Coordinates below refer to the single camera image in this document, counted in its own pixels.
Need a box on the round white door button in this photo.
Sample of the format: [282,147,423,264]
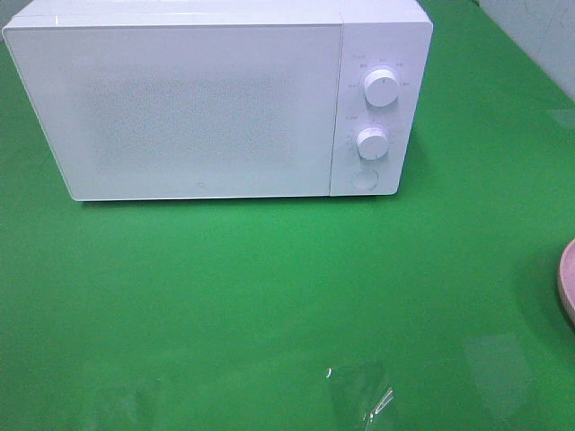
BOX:
[351,169,379,190]

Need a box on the white microwave door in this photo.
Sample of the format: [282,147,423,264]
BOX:
[5,24,341,201]

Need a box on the pink round plate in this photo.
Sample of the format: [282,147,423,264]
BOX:
[557,240,575,329]

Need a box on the lower white round knob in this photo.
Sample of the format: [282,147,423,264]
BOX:
[356,128,390,161]

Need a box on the white round knob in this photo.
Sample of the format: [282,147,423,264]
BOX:
[356,128,390,161]
[363,65,400,108]

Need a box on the green table cloth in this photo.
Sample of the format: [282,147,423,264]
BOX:
[1,1,574,430]

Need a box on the upper white round knob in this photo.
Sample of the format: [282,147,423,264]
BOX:
[363,65,400,108]

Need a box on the white microwave oven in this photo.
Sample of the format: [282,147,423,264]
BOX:
[2,1,433,197]

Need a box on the clear tape piece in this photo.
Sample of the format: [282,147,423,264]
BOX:
[325,360,402,430]

